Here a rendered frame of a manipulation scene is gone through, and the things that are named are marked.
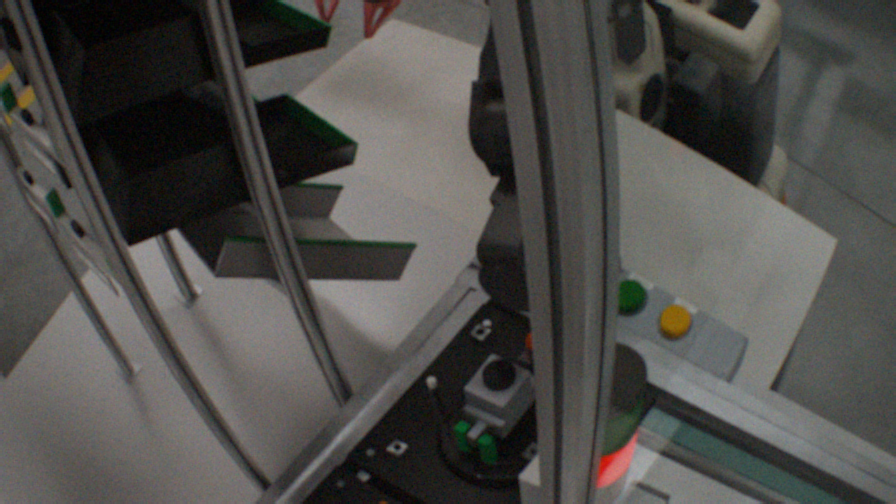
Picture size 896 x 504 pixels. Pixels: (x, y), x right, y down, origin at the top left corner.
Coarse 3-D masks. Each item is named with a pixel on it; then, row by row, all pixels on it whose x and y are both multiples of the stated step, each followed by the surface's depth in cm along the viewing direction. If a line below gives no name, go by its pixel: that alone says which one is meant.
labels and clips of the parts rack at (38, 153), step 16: (0, 32) 52; (16, 32) 47; (0, 48) 54; (16, 48) 49; (0, 96) 66; (0, 112) 71; (32, 144) 66; (48, 160) 65; (64, 208) 81; (80, 256) 81; (96, 272) 79; (112, 272) 73; (112, 288) 78
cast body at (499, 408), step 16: (480, 368) 92; (496, 368) 90; (512, 368) 90; (480, 384) 91; (496, 384) 89; (512, 384) 90; (528, 384) 92; (480, 400) 90; (496, 400) 89; (512, 400) 90; (528, 400) 94; (480, 416) 92; (496, 416) 91; (512, 416) 92; (480, 432) 92; (496, 432) 93
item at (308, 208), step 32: (288, 192) 110; (320, 192) 114; (192, 224) 96; (224, 224) 101; (256, 224) 105; (320, 224) 114; (224, 256) 89; (256, 256) 92; (320, 256) 99; (352, 256) 103; (384, 256) 107
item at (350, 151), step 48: (288, 96) 100; (96, 144) 79; (144, 144) 87; (192, 144) 93; (288, 144) 96; (336, 144) 96; (144, 192) 75; (192, 192) 80; (240, 192) 85; (144, 240) 78
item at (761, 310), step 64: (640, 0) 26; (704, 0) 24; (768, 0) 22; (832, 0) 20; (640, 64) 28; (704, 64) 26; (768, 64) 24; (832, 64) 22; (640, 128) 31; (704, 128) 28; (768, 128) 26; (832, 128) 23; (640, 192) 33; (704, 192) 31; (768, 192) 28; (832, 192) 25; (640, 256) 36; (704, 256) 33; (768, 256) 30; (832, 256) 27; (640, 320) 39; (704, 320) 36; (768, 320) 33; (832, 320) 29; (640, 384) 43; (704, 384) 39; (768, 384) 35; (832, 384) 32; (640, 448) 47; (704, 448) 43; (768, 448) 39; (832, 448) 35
